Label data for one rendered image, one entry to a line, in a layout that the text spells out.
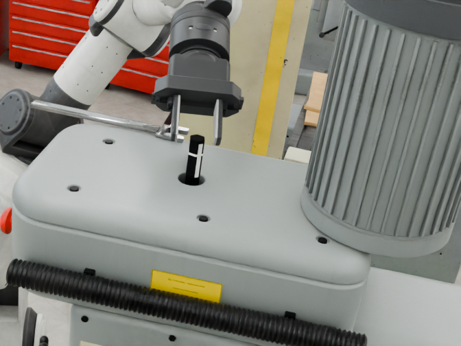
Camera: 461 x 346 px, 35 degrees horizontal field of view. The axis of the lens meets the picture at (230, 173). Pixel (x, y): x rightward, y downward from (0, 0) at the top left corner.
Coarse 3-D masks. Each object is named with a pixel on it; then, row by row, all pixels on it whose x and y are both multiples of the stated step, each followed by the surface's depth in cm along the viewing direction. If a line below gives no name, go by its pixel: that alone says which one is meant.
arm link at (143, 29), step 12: (132, 0) 129; (144, 0) 124; (120, 12) 129; (132, 12) 130; (144, 12) 125; (156, 12) 121; (108, 24) 130; (120, 24) 130; (132, 24) 130; (144, 24) 131; (156, 24) 127; (168, 24) 134; (120, 36) 133; (132, 36) 132; (144, 36) 132; (156, 36) 132; (144, 48) 134; (156, 48) 133
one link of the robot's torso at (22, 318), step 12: (12, 288) 185; (24, 288) 179; (0, 300) 186; (12, 300) 187; (24, 300) 185; (0, 312) 185; (12, 312) 186; (24, 312) 187; (0, 324) 184; (12, 324) 184; (24, 324) 188; (0, 336) 185; (12, 336) 186; (24, 336) 187
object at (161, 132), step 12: (36, 108) 112; (48, 108) 111; (60, 108) 112; (72, 108) 112; (96, 120) 111; (108, 120) 110; (120, 120) 111; (132, 120) 112; (156, 132) 109; (180, 132) 111
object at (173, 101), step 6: (174, 96) 100; (168, 102) 100; (174, 102) 99; (168, 108) 101; (174, 108) 99; (174, 114) 98; (174, 120) 98; (174, 126) 97; (174, 132) 97; (174, 138) 98
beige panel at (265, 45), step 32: (256, 0) 261; (288, 0) 259; (256, 32) 266; (288, 32) 264; (256, 64) 272; (288, 64) 270; (256, 96) 277; (288, 96) 275; (192, 128) 288; (224, 128) 285; (256, 128) 283
